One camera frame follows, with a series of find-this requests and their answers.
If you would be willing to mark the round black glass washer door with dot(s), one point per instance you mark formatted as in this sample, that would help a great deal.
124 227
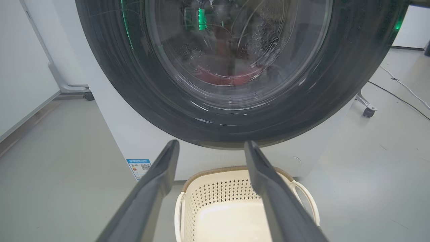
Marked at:
134 84

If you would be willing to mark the white front-load washing machine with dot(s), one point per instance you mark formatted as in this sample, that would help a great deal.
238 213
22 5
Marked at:
127 134

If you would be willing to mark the beige perforated laundry basket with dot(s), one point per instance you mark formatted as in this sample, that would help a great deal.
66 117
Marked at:
228 218

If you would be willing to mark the chrome partition leg with caster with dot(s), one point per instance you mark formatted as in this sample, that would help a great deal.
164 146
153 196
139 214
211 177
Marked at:
368 112

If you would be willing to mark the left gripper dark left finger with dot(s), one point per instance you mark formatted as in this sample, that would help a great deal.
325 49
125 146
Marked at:
147 195

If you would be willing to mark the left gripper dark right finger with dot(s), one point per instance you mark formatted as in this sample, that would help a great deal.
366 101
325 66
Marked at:
278 208

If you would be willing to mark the red knitted garment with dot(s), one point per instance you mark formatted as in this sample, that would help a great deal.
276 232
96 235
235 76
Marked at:
231 79

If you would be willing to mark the blue energy label sticker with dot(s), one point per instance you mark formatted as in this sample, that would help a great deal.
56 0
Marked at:
139 168

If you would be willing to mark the grey partition leg with caster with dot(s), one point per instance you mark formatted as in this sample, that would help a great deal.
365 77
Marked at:
55 72

